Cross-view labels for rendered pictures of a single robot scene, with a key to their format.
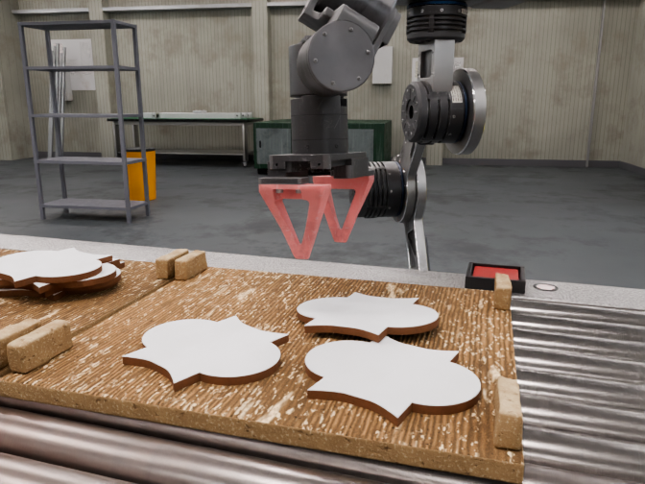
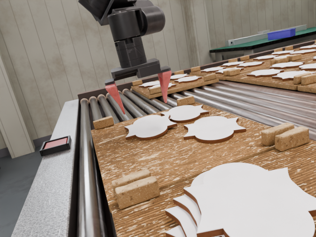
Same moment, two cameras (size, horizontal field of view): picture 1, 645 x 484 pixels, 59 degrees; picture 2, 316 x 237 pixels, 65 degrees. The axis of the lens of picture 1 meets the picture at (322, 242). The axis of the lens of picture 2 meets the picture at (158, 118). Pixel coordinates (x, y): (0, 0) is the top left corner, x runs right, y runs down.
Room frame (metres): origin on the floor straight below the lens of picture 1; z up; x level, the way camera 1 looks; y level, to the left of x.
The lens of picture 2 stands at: (0.85, 0.48, 1.14)
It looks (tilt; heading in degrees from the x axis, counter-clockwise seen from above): 16 degrees down; 238
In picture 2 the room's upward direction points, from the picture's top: 11 degrees counter-clockwise
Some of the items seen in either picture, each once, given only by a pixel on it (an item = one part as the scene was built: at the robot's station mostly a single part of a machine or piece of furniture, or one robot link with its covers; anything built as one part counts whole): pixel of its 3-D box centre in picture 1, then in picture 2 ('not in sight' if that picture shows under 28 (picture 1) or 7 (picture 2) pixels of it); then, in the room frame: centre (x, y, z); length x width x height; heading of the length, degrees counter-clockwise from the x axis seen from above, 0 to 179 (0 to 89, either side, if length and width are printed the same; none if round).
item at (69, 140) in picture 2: (495, 277); (56, 145); (0.75, -0.24, 0.92); 0.08 x 0.08 x 0.02; 72
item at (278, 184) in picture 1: (306, 208); (155, 84); (0.55, 0.02, 1.05); 0.07 x 0.07 x 0.09; 65
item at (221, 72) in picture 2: not in sight; (231, 67); (-0.28, -0.47, 0.94); 0.41 x 0.35 x 0.04; 71
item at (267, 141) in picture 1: (326, 145); not in sight; (10.14, -0.08, 0.42); 2.12 x 1.93 x 0.83; 80
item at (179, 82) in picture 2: not in sight; (169, 81); (0.08, -0.58, 0.94); 0.41 x 0.35 x 0.04; 72
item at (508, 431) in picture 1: (508, 410); (185, 101); (0.36, -0.13, 0.95); 0.06 x 0.02 x 0.03; 164
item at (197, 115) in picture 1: (187, 137); not in sight; (11.07, 2.56, 0.50); 2.76 x 1.03 x 1.00; 80
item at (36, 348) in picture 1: (41, 345); (277, 134); (0.47, 0.25, 0.95); 0.06 x 0.02 x 0.03; 164
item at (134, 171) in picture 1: (139, 174); not in sight; (6.97, 2.21, 0.31); 0.41 x 0.39 x 0.62; 80
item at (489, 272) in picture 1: (495, 278); (56, 145); (0.75, -0.24, 0.92); 0.06 x 0.06 x 0.01; 72
